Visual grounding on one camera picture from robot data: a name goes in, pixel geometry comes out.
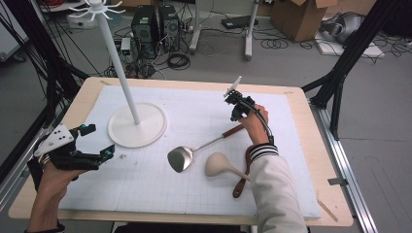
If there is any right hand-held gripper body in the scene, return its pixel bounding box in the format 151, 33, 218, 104
223, 76, 257, 117

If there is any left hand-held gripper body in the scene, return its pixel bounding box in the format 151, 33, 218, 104
33, 123, 101, 172

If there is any white utensil rack stand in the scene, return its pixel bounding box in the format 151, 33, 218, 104
67, 0, 168, 150

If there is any light wooden spoon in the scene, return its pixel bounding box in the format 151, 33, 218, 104
204, 151, 252, 183

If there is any metal ladle with brown handle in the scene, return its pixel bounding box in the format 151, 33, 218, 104
166, 124, 246, 174

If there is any brown wooden rice spoon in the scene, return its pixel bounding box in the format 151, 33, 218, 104
231, 145, 257, 199

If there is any person's right hand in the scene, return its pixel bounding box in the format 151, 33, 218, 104
238, 103, 270, 146

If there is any person's left hand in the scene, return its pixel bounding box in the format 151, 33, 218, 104
38, 159, 89, 205

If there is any white stand leg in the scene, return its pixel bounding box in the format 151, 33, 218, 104
189, 0, 203, 55
244, 0, 260, 62

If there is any white grid mat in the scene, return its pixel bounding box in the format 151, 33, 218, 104
58, 84, 322, 218

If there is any black flat device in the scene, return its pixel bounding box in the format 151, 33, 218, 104
221, 15, 259, 31

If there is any white power adapter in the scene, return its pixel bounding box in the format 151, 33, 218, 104
120, 37, 132, 56

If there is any brown cardboard box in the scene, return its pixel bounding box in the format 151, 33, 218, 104
270, 0, 339, 43

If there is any black computer tower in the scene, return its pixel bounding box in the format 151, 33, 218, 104
157, 4, 181, 52
130, 4, 160, 60

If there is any white box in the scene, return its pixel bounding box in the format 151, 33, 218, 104
66, 13, 98, 31

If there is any grey cabinet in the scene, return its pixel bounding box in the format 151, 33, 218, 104
0, 0, 29, 62

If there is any white foam board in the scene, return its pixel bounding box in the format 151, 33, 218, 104
314, 32, 386, 59

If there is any grey white appliance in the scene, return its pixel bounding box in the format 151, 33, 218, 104
319, 12, 365, 45

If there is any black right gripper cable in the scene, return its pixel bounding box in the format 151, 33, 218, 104
238, 98, 276, 146

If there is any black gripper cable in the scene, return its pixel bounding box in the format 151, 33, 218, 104
27, 156, 47, 192
238, 98, 276, 146

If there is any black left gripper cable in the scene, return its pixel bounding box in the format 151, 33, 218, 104
27, 156, 47, 192

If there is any aluminium rail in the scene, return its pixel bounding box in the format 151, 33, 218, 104
0, 110, 62, 213
310, 103, 378, 233

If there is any coiled black cable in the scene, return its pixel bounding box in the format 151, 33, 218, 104
166, 52, 191, 71

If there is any black metal frame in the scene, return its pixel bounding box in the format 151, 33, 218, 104
0, 0, 90, 178
300, 0, 401, 142

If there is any grey metal bracket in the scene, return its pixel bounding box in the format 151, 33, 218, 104
327, 177, 349, 187

